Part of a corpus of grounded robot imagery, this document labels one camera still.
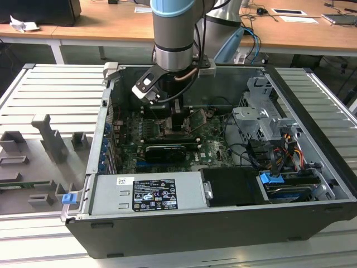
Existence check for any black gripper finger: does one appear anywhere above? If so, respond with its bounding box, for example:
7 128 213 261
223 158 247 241
171 99 185 131

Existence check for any metal socket cover frame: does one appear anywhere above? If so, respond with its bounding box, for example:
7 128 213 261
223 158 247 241
185 109 209 132

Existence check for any thin wire locking lever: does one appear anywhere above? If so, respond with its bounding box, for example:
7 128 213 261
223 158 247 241
150 106 162 124

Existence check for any black CPU socket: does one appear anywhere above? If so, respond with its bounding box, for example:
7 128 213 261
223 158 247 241
157 116 196 140

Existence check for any black graphics card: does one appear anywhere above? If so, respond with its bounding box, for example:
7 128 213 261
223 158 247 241
144 144 187 164

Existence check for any green motherboard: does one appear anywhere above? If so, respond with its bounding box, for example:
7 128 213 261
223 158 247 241
111 107 238 174

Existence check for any grey plastic case latch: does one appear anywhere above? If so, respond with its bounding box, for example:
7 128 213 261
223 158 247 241
102 61 121 82

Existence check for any perforated metal drive cage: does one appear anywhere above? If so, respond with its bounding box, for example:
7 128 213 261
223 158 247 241
231 76 303 146

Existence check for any black plastic shroud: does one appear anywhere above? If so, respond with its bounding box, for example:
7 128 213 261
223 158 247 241
200 166 270 207

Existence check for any wooden desk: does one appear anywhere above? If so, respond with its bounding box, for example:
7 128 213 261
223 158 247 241
0 0 67 65
51 0 357 61

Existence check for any grey power supply with label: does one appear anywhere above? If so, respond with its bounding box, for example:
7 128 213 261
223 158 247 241
90 171 209 216

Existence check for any hard disk in blue carrier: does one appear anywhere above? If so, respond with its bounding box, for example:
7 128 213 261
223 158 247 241
258 171 321 203

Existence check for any black and grey PC case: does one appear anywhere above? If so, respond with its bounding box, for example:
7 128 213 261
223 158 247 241
60 61 357 259

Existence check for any blue plastic latch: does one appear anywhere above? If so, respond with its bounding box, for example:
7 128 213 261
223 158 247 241
61 193 76 206

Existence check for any white paper sheet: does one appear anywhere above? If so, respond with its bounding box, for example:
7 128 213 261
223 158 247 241
279 16 321 25

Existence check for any grey parts rack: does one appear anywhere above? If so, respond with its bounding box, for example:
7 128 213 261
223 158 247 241
0 113 95 216

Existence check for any black box device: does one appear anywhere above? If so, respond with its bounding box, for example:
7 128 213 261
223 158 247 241
0 0 82 27

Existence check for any crumpled white paper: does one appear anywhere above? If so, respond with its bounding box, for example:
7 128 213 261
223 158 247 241
9 15 41 34

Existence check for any green RAM stick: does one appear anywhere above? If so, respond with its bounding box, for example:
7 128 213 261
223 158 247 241
0 181 50 190

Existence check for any grey laptop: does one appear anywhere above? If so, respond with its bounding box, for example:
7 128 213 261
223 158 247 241
321 12 357 26

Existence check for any copper coloured cable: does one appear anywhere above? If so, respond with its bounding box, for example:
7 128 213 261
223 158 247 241
173 69 197 82

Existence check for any white wrist camera on bracket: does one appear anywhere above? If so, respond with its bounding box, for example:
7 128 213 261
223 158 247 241
131 66 162 106

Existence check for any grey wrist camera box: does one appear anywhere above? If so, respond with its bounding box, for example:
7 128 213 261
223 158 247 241
197 59 217 78

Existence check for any black looped cable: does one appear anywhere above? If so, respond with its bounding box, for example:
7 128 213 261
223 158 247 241
222 113 254 170

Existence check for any black flat disk wire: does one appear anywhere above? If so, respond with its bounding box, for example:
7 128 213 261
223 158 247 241
268 147 280 179

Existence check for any orange yellow wire bundle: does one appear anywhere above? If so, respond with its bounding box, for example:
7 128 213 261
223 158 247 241
272 133 304 169

